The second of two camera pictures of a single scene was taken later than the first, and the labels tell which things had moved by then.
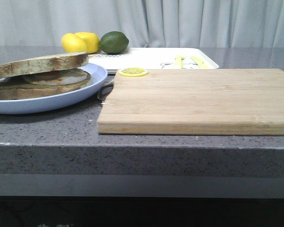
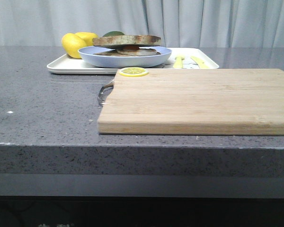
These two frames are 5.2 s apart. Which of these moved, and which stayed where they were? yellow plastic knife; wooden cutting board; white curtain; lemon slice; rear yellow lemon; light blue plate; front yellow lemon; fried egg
Moved: fried egg; light blue plate
Stayed: lemon slice; white curtain; rear yellow lemon; wooden cutting board; front yellow lemon; yellow plastic knife
